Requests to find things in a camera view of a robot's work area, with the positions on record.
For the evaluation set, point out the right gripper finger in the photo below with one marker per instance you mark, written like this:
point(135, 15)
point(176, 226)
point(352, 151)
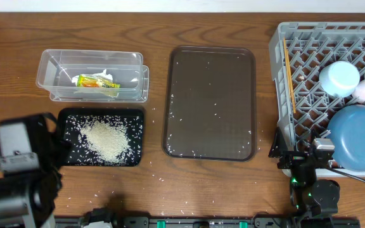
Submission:
point(279, 147)
point(314, 135)

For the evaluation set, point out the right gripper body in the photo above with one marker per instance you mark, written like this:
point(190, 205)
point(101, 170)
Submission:
point(298, 171)

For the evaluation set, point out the dark blue plate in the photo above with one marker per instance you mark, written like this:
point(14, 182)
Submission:
point(347, 133)

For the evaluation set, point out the light blue bowl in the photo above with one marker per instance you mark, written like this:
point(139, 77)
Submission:
point(339, 79)

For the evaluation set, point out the dark brown serving tray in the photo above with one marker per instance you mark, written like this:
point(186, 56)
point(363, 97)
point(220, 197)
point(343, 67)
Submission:
point(210, 110)

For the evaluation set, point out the pile of white rice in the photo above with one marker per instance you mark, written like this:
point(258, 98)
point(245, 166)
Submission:
point(106, 141)

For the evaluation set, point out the white tissue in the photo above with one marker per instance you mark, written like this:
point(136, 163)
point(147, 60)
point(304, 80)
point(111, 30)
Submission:
point(102, 75)

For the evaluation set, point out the yellow green snack wrapper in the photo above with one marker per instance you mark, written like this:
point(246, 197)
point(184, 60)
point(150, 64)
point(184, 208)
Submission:
point(95, 81)

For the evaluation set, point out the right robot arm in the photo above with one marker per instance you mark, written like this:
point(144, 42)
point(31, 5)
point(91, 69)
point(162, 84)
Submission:
point(316, 200)

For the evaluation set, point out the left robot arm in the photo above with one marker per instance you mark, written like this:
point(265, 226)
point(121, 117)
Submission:
point(30, 159)

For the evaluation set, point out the grey dishwasher rack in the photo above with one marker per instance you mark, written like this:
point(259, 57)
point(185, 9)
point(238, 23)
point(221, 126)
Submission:
point(298, 52)

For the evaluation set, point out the black plastic tray bin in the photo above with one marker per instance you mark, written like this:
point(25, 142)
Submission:
point(68, 158)

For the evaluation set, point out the clear plastic bin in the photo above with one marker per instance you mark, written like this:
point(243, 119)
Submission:
point(58, 66)

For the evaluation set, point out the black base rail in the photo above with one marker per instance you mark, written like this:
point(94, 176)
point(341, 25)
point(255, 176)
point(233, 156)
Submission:
point(105, 218)

